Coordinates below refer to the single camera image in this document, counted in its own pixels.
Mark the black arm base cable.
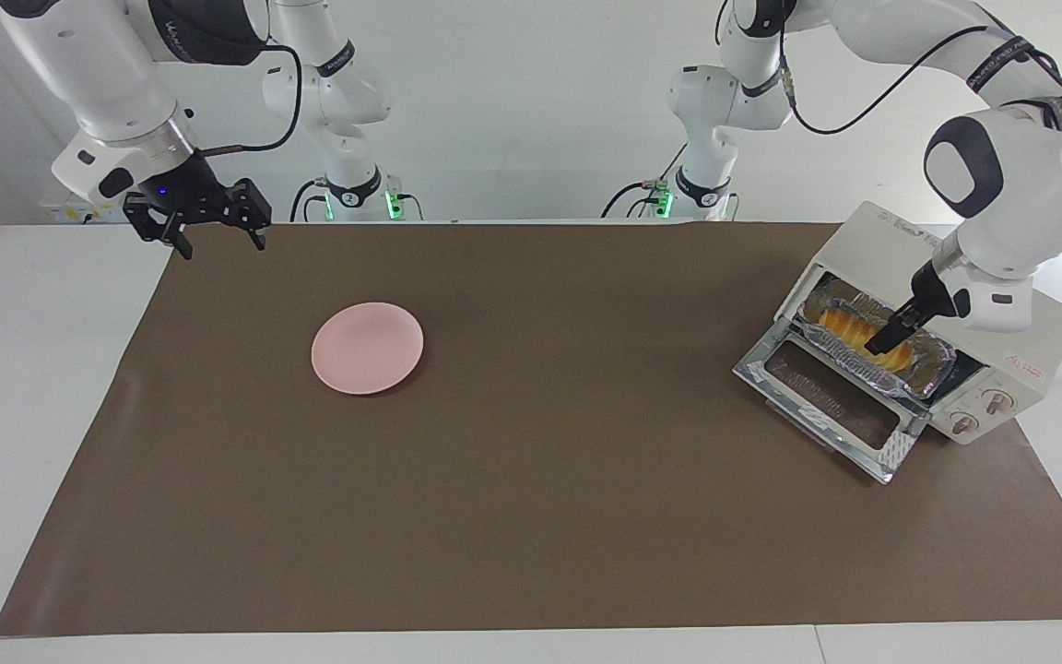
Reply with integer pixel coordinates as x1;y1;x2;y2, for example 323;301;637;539
600;138;689;220

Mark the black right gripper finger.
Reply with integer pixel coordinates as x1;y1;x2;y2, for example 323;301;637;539
124;198;193;262
232;180;272;252

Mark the aluminium foil tray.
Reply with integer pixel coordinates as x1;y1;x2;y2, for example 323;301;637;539
794;277;958;399

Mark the cream toaster oven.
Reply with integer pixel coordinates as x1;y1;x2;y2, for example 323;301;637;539
773;201;1062;446

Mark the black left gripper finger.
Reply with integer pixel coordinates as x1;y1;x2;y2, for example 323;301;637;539
865;312;924;358

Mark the glazed twisted bread loaf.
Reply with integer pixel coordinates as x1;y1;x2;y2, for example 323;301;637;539
817;304;919;374

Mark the brown table mat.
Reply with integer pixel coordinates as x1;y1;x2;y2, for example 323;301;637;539
0;221;1062;637

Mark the white wall outlet box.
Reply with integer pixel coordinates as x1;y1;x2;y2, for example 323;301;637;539
40;178;140;224

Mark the pink round plate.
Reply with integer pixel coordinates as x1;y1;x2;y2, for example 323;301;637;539
311;302;425;397

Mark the glass oven door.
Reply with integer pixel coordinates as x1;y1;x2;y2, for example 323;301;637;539
732;330;930;486

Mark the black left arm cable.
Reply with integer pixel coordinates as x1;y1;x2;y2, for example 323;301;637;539
775;23;1062;139

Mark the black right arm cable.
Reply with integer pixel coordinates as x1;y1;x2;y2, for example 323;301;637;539
195;41;303;154

